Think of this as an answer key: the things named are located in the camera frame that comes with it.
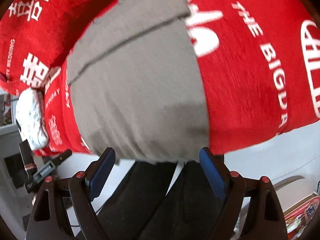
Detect red printed blanket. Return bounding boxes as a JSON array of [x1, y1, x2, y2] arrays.
[[0, 0, 320, 157]]

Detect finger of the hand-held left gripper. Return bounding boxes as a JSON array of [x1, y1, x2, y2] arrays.
[[51, 149, 73, 167]]

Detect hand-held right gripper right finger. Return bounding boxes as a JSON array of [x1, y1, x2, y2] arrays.
[[199, 147, 289, 240]]

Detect person's legs in black pants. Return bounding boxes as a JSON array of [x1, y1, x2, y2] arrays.
[[75, 160, 240, 240]]

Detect red decorated box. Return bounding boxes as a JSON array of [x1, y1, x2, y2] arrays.
[[284, 192, 320, 240]]

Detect white patterned quilt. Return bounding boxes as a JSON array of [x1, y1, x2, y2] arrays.
[[15, 89, 49, 150]]

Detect grey sweater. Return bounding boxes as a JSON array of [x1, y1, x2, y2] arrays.
[[66, 0, 210, 164]]

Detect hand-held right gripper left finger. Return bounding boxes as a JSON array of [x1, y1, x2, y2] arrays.
[[26, 147, 117, 240]]

